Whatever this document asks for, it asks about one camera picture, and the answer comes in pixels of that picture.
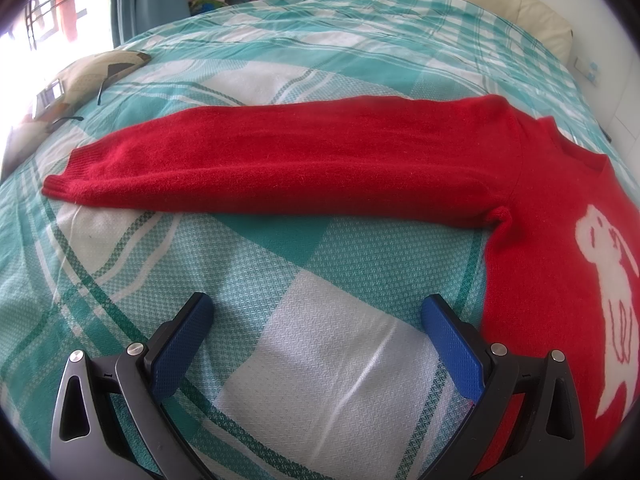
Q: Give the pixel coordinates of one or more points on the patterned cream pillow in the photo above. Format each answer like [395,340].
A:
[84,81]

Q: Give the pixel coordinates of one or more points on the teal plaid bedspread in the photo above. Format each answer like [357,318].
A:
[316,365]

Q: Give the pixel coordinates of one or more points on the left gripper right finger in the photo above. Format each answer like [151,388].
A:
[525,420]

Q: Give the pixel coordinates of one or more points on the white wall socket panel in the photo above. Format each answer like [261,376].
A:
[589,70]

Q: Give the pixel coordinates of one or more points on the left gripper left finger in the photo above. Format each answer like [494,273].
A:
[87,440]

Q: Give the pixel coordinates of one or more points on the red sweater with white dog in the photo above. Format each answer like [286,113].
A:
[562,259]

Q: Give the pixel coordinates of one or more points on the small device on pillow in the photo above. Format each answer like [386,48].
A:
[51,94]

